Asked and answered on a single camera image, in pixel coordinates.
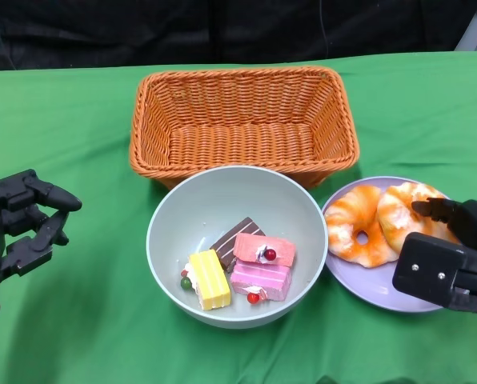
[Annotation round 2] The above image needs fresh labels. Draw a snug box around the orange striped ring bread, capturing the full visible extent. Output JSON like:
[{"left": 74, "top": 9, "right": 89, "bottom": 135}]
[
  {"left": 376, "top": 182, "right": 462, "bottom": 254},
  {"left": 324, "top": 185, "right": 400, "bottom": 269}
]

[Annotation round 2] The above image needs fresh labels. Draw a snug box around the pale green bowl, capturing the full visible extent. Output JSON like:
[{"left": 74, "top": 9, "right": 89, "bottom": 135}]
[{"left": 145, "top": 166, "right": 330, "bottom": 330}]

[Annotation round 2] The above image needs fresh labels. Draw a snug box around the lavender plate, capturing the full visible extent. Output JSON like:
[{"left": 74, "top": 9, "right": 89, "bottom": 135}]
[{"left": 321, "top": 177, "right": 463, "bottom": 314}]

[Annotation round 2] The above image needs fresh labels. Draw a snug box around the yellow cake slice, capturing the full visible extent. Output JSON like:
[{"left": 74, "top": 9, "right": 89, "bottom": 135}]
[{"left": 180, "top": 250, "right": 232, "bottom": 312}]

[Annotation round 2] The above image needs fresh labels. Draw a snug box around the pink layered cake slice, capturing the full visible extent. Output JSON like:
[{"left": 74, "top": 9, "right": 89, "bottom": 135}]
[{"left": 229, "top": 259, "right": 294, "bottom": 304}]

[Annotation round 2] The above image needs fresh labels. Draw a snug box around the salmon cake slice with cherry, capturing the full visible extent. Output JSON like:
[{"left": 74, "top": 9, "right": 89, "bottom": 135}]
[{"left": 233, "top": 233, "right": 297, "bottom": 268}]

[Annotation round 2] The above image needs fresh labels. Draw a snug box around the brown chocolate cake slice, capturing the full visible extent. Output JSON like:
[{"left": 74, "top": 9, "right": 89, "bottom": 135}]
[{"left": 209, "top": 217, "right": 267, "bottom": 271}]

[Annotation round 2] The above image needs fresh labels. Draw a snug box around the orange wicker basket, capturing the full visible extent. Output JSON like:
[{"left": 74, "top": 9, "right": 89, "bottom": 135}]
[{"left": 129, "top": 66, "right": 360, "bottom": 191}]

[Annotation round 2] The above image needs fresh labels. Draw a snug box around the green tablecloth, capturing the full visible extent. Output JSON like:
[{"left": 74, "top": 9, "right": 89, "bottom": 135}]
[{"left": 0, "top": 50, "right": 477, "bottom": 384}]

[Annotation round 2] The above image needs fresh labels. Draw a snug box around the black backdrop cloth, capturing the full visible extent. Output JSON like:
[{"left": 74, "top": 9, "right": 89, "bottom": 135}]
[{"left": 0, "top": 0, "right": 477, "bottom": 72}]

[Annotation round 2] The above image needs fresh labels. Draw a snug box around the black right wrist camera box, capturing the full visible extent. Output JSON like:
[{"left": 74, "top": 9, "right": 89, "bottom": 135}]
[{"left": 392, "top": 231, "right": 468, "bottom": 299}]

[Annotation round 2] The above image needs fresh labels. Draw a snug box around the grey metal frame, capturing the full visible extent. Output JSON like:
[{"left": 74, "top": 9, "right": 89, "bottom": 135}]
[{"left": 454, "top": 0, "right": 477, "bottom": 52}]

